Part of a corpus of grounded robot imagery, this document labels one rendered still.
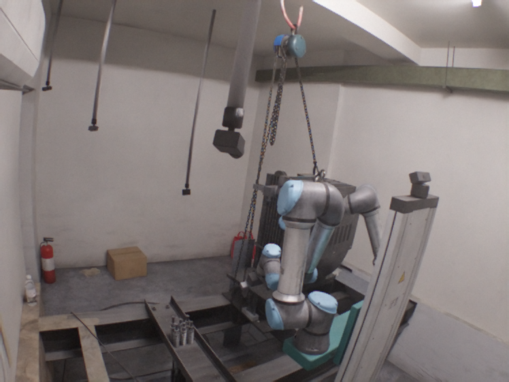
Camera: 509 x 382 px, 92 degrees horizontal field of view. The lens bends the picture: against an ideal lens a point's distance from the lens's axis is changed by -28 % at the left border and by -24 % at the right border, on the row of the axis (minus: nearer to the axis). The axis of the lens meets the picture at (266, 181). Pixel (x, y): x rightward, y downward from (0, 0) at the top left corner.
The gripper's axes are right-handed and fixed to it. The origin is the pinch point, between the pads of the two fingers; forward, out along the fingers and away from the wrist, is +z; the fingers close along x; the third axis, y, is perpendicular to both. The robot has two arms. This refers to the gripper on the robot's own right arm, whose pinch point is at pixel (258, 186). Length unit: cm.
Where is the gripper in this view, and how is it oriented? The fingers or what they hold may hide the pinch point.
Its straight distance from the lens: 181.4
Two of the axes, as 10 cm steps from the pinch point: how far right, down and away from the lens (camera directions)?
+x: 5.8, -0.3, 8.2
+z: -8.1, -1.9, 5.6
